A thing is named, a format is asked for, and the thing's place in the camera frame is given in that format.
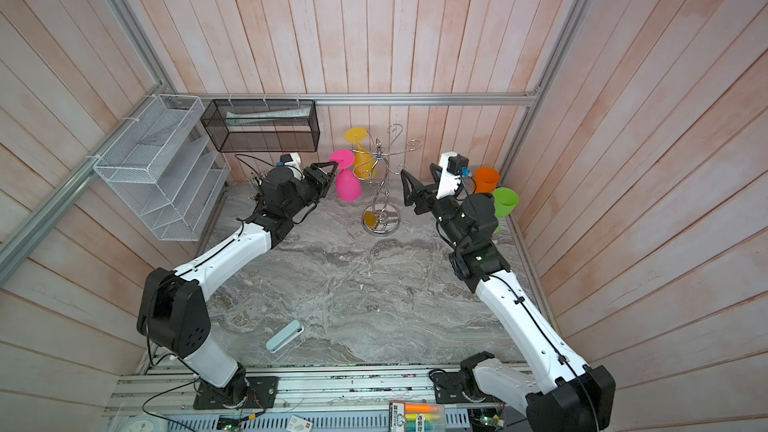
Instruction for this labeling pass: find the white mesh wall shelf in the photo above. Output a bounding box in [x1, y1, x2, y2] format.
[94, 95, 230, 242]

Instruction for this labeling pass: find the highlighter marker box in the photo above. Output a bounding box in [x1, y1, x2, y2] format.
[389, 402, 446, 432]

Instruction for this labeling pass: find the orange wine glass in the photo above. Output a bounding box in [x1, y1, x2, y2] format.
[474, 167, 500, 193]

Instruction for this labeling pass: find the light blue case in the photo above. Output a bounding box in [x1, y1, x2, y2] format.
[266, 320, 304, 354]

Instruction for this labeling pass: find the chrome wine glass rack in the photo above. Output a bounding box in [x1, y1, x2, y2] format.
[359, 123, 422, 237]

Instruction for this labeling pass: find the pink wine glass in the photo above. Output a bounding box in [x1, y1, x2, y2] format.
[329, 149, 362, 202]

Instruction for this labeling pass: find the black mesh wall basket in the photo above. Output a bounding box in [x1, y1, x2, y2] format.
[201, 98, 321, 153]

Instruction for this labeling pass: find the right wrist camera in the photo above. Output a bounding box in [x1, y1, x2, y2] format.
[436, 152, 469, 199]

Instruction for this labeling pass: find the green wine glass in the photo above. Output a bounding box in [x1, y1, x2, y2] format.
[492, 187, 519, 233]

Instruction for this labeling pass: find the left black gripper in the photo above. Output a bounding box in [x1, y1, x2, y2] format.
[284, 160, 338, 216]

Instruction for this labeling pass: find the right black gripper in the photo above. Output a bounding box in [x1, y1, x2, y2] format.
[405, 165, 468, 254]

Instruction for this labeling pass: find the yellow wine glass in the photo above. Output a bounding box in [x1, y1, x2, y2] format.
[344, 127, 375, 180]

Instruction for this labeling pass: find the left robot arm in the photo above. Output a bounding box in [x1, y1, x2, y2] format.
[137, 161, 339, 408]

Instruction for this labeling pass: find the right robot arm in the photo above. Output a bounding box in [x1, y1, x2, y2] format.
[401, 171, 616, 431]

